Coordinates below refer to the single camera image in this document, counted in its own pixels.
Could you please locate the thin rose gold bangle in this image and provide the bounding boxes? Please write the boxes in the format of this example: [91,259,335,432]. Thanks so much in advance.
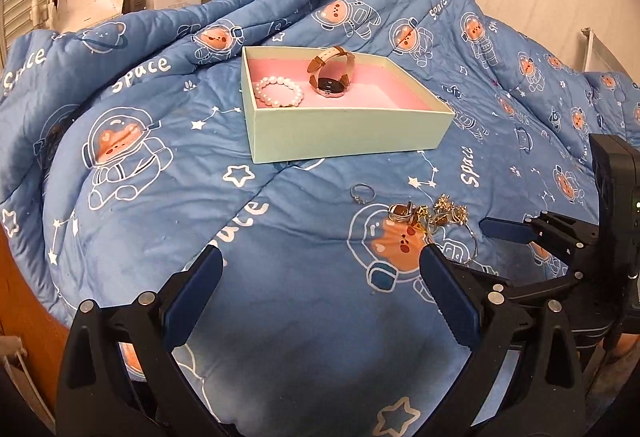
[439,223,478,266]

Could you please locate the gold snowflake earring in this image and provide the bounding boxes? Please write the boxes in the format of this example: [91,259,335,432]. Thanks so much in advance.
[432,194,469,226]

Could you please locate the brown strap wristwatch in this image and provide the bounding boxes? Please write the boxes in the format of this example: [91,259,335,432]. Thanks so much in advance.
[307,46,356,98]

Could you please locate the white pearl bracelet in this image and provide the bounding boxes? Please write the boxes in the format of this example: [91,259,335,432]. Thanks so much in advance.
[252,74,305,109]

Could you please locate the blue space bear quilt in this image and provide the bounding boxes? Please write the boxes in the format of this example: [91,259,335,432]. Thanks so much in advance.
[1,0,639,436]

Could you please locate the mint box pink lining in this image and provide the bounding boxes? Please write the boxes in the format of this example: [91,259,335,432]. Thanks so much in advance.
[241,46,454,163]

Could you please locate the gold chain link ring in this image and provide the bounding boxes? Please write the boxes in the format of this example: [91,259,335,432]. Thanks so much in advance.
[413,204,437,233]

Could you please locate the black camera box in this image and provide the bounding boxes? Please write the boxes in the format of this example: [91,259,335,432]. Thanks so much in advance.
[589,134,639,278]

